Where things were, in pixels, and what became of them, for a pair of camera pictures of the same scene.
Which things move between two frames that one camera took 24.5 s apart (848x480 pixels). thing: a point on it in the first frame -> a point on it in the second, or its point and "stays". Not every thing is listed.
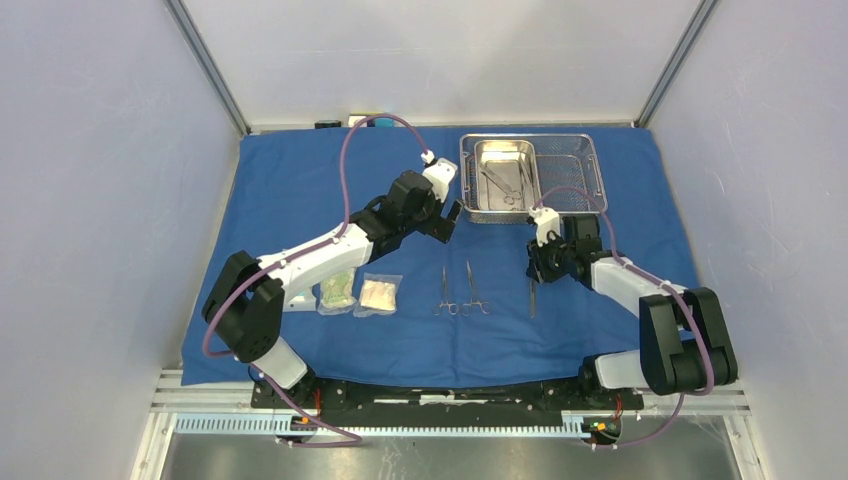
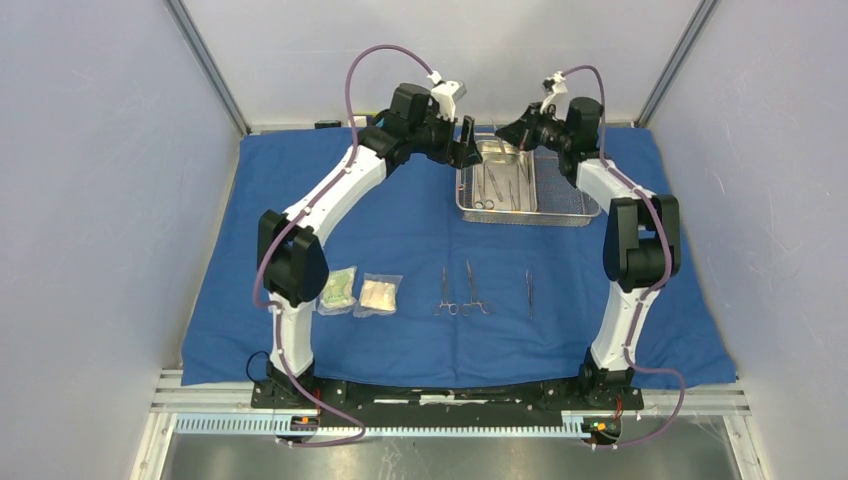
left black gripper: [441, 230] -> [462, 154]
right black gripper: [536, 268] -> [519, 133]
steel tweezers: [532, 298] stays
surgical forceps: [485, 306] stays
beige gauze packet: [379, 295] stays
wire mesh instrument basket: [504, 177] stays
